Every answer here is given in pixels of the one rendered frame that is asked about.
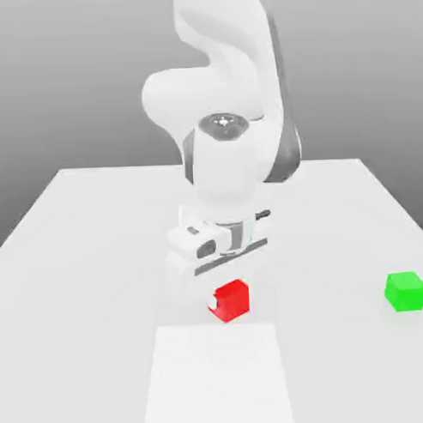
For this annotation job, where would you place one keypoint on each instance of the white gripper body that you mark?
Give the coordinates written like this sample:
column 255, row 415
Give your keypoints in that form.
column 230, row 258

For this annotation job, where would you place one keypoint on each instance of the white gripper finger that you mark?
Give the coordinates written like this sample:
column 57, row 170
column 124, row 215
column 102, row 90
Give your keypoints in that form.
column 212, row 301

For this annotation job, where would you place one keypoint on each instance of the small red cube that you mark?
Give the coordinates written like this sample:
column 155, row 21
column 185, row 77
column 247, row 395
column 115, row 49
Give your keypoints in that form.
column 233, row 300

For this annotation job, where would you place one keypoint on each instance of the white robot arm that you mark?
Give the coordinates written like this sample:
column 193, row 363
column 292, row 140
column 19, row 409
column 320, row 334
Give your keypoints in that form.
column 223, row 170

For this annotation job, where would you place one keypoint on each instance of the small green cube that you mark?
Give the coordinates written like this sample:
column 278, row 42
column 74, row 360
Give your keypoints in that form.
column 406, row 291

